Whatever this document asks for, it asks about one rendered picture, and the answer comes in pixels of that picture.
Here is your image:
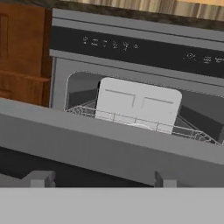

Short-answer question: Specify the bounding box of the wire dishwasher rack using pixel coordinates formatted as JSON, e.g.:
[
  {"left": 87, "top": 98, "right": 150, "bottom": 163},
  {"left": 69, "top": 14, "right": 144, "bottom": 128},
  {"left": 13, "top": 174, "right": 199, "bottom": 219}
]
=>
[{"left": 64, "top": 99, "right": 224, "bottom": 147}]

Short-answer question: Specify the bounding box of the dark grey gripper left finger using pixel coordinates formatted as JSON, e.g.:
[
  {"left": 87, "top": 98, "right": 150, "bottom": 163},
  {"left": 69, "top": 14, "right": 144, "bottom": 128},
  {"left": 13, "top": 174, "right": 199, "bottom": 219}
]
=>
[{"left": 0, "top": 170, "right": 57, "bottom": 188}]

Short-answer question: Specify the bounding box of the grey dishwasher door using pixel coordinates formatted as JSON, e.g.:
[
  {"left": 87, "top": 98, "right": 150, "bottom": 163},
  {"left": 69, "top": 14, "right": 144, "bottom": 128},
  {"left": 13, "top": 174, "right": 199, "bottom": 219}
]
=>
[{"left": 0, "top": 97, "right": 224, "bottom": 188}]

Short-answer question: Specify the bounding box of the grey dishwasher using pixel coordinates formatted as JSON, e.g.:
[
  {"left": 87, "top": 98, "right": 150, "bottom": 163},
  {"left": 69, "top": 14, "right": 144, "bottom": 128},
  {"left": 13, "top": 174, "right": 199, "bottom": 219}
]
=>
[{"left": 48, "top": 7, "right": 224, "bottom": 147}]

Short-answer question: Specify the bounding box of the brown wooden cupboard door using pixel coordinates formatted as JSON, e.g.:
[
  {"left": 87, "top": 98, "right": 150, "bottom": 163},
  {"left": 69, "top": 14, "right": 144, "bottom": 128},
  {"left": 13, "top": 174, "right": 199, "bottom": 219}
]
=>
[{"left": 0, "top": 3, "right": 53, "bottom": 108}]

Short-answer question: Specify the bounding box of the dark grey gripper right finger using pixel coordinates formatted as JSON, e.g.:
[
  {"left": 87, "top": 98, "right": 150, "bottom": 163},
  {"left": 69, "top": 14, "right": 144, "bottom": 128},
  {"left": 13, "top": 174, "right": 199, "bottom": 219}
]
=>
[{"left": 154, "top": 171, "right": 187, "bottom": 188}]

